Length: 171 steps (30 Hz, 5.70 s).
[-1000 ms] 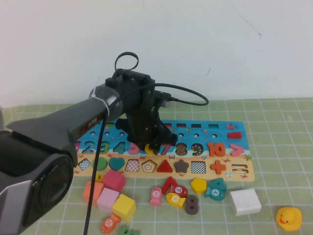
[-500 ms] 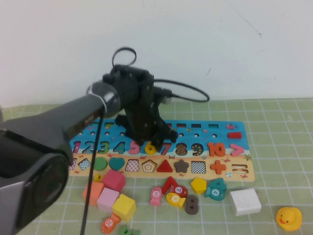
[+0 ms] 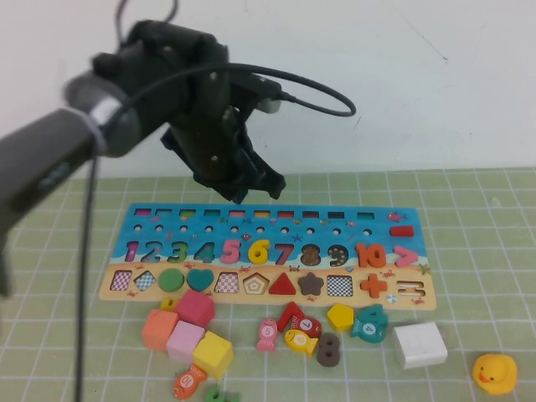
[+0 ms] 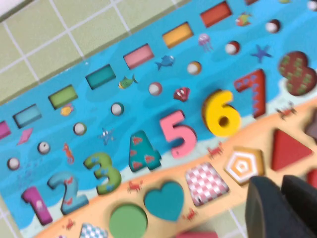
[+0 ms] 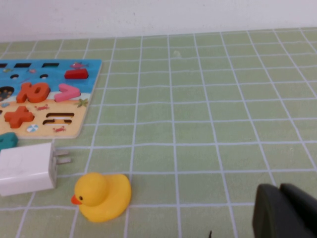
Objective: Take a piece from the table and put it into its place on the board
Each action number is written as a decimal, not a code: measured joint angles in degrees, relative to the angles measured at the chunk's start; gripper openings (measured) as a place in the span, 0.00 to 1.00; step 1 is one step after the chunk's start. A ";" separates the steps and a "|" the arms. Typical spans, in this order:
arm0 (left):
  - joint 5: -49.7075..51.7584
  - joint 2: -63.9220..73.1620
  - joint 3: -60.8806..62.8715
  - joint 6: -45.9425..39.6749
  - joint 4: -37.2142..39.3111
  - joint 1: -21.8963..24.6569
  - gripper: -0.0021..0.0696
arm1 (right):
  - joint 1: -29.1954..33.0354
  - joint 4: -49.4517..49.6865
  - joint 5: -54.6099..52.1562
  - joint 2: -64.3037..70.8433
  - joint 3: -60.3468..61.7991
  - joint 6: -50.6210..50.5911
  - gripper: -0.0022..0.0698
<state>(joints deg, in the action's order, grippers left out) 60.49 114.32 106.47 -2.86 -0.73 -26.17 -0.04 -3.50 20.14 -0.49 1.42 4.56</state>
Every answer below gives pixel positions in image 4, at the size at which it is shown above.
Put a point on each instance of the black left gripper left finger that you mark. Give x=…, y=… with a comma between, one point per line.
x=267, y=215

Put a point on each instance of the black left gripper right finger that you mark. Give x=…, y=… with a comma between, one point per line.
x=302, y=196

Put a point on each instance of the yellow number six piece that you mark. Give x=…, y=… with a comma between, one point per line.
x=215, y=111

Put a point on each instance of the red number seven piece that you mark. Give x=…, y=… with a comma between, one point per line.
x=313, y=178

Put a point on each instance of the red triangle piece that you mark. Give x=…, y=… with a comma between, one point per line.
x=284, y=151

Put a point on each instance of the pink number five piece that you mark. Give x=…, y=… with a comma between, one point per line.
x=171, y=129

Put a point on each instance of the wooden number shape puzzle board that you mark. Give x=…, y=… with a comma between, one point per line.
x=74, y=111

